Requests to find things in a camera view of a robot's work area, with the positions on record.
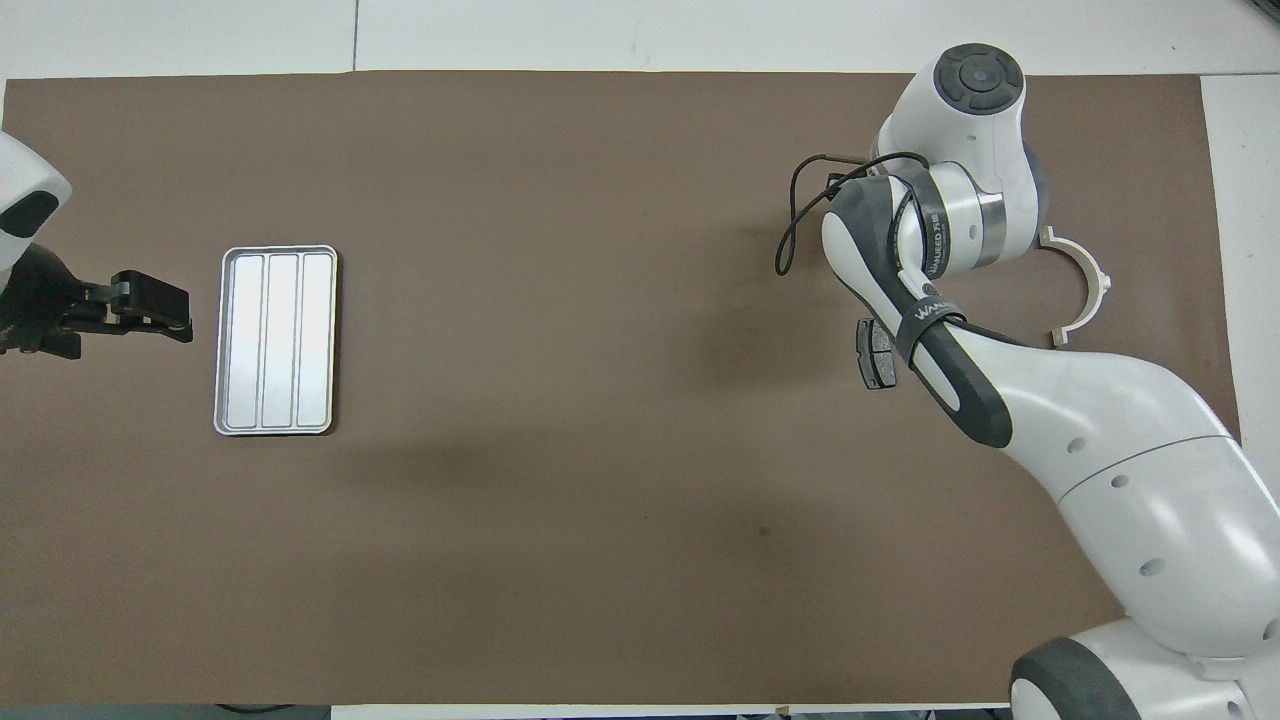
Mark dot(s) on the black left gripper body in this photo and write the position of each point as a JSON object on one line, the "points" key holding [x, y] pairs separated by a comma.
{"points": [[40, 300]]}

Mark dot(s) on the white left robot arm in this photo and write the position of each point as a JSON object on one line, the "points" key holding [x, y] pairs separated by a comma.
{"points": [[25, 185]]}

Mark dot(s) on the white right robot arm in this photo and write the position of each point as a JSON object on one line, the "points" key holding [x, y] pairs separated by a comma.
{"points": [[1150, 480]]}

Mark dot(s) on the silver metal tray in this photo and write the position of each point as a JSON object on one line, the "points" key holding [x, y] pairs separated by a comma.
{"points": [[275, 340]]}

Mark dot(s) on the dark grey rectangular brake pad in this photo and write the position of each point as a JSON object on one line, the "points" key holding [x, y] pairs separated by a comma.
{"points": [[872, 360]]}

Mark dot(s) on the white curved plastic bracket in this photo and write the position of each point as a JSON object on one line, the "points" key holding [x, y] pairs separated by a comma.
{"points": [[1102, 290]]}

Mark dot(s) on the brown table mat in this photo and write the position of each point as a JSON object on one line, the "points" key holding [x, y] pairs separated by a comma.
{"points": [[560, 300]]}

